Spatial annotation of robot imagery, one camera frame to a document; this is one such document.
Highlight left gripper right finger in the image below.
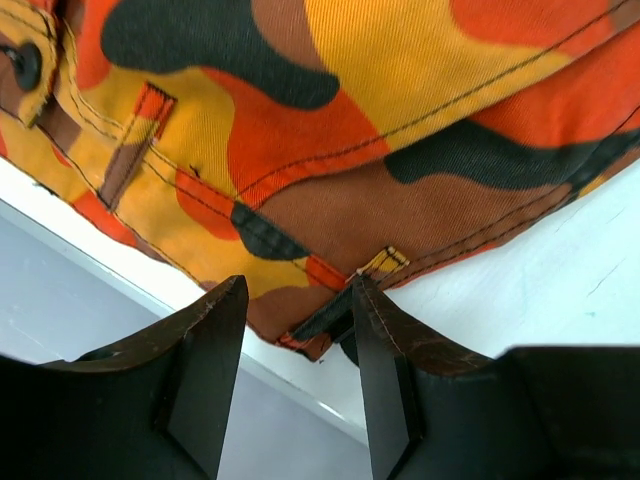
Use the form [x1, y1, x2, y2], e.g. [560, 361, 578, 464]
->
[353, 277, 639, 479]

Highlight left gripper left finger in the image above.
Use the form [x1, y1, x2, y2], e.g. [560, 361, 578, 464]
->
[1, 276, 248, 479]

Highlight orange camouflage trousers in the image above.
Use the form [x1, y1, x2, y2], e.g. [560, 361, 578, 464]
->
[1, 1, 639, 360]

